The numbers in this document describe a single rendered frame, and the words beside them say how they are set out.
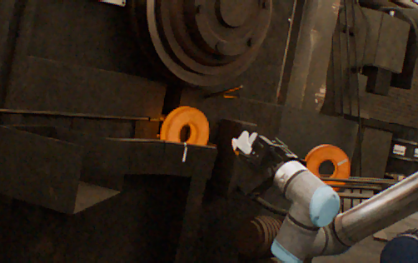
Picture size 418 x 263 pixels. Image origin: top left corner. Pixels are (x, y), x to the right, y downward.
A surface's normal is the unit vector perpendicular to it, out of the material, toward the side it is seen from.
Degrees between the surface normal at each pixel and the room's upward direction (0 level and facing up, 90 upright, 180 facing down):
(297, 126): 90
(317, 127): 90
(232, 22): 90
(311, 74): 90
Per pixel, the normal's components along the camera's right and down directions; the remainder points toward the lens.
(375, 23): -0.80, -0.13
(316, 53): 0.64, 0.17
